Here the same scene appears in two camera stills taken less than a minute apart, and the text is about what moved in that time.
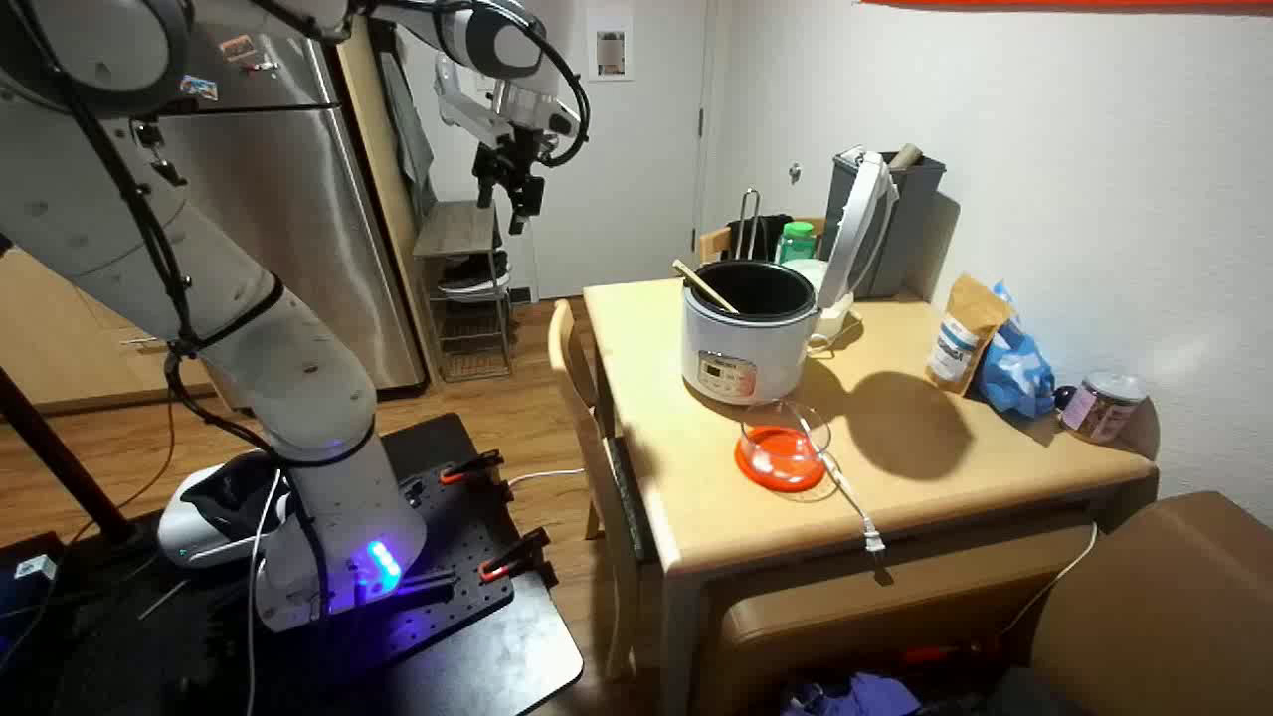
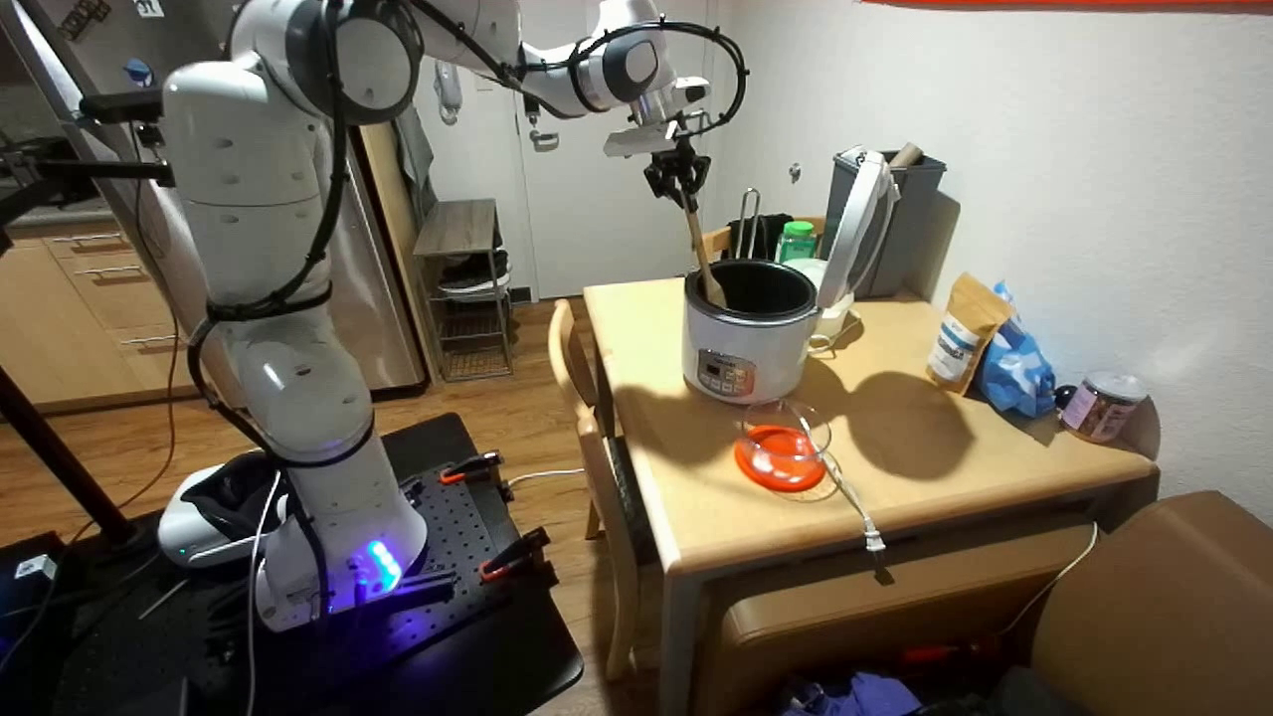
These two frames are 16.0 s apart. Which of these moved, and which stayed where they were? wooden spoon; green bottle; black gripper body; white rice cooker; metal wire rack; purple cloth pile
Moved: wooden spoon; black gripper body
Stayed: white rice cooker; metal wire rack; green bottle; purple cloth pile
